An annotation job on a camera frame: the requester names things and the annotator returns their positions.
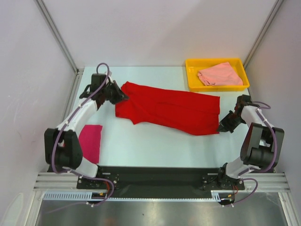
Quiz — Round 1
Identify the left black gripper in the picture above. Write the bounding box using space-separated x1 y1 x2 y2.
102 81 129 105

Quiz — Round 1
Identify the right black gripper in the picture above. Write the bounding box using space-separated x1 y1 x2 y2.
216 110 245 133

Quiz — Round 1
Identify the red t shirt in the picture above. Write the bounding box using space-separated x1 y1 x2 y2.
115 82 220 136

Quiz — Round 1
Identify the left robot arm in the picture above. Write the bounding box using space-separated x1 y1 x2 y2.
44 73 129 188

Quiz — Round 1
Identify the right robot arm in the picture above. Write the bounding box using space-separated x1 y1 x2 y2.
217 95 285 189

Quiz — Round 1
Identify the pink t shirt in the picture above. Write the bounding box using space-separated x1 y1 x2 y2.
198 62 243 86

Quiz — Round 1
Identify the yellow plastic bin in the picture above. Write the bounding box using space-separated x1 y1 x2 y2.
185 58 250 92

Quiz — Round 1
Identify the folded magenta t shirt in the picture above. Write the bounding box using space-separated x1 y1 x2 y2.
79 125 103 164

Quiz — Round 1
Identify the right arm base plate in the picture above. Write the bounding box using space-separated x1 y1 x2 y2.
201 173 245 191

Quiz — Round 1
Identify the right cable duct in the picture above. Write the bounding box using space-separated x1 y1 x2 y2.
211 190 235 202

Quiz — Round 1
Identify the cable duct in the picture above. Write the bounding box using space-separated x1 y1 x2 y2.
43 191 107 201
211 190 235 202

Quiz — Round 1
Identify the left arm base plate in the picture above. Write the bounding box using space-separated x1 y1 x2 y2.
76 166 119 190

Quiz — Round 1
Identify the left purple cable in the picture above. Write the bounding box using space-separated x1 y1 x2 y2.
44 63 115 214

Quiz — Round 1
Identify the aluminium frame rail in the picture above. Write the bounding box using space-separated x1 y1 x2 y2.
33 172 290 192

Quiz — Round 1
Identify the left cable duct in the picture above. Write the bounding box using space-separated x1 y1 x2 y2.
43 191 107 201

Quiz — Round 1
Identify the left aluminium corner post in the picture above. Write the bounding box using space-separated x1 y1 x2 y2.
34 0 79 74

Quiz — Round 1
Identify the aluminium corner post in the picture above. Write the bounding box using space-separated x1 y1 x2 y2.
243 0 285 69
34 0 79 74

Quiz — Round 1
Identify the right aluminium corner post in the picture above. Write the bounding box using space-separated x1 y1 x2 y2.
243 0 285 69

